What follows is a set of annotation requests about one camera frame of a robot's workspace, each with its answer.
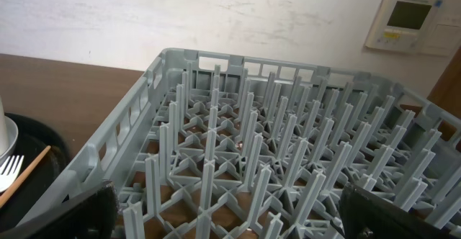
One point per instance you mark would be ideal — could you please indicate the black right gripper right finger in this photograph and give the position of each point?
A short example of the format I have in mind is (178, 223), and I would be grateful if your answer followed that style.
(365, 215)

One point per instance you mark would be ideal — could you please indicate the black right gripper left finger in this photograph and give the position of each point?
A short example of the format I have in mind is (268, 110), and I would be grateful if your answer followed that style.
(91, 214)

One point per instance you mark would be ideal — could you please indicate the grey dishwasher rack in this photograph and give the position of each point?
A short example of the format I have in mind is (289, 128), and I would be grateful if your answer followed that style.
(233, 137)

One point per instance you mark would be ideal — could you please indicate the wooden chopstick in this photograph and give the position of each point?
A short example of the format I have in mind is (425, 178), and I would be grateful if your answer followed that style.
(18, 182)

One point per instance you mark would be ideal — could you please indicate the white plastic fork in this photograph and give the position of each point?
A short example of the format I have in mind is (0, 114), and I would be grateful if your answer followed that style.
(10, 170)

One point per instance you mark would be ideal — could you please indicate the round black tray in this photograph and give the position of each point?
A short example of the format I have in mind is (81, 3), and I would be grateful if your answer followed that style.
(33, 137)

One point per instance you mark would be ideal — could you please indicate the cream plastic cup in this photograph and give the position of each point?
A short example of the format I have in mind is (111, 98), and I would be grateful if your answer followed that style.
(4, 142)

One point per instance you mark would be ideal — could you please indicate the light blue plate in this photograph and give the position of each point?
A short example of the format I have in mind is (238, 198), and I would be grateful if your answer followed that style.
(12, 135)

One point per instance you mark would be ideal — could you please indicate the white wall control panel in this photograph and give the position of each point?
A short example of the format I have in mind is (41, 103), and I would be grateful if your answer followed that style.
(402, 25)

